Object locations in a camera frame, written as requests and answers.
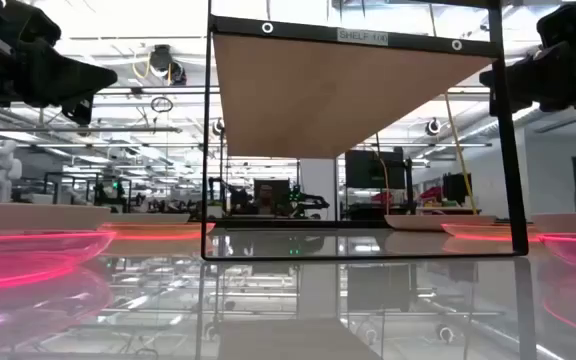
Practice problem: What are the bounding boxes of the large beige plate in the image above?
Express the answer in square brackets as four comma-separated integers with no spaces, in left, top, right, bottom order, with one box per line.
[0,201,113,234]

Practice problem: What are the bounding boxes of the pink matte plate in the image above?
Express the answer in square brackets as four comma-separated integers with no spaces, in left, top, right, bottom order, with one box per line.
[528,211,576,235]
[383,214,497,232]

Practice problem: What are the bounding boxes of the pale green plate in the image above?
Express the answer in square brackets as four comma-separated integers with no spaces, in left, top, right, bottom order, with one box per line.
[109,213,192,225]

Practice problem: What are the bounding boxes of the orange translucent plate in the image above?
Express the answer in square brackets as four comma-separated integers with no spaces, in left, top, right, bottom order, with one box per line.
[440,222,542,242]
[98,222,217,242]

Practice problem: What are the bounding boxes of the white shelf label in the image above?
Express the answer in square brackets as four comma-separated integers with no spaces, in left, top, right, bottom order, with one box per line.
[336,27,390,47]

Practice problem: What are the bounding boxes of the small black monitor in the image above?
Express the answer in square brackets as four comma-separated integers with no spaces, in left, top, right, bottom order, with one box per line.
[441,172,473,205]

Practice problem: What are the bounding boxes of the large black monitor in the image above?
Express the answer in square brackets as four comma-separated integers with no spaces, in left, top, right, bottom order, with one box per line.
[344,149,407,190]

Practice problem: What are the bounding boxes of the wooden tray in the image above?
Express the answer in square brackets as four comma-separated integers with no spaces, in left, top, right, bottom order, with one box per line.
[200,0,530,263]

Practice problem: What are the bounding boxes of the white pillar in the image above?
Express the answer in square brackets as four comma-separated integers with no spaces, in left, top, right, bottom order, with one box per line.
[299,158,340,222]

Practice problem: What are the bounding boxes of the black ceiling camera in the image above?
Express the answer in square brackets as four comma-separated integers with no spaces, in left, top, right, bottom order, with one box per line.
[147,43,188,87]

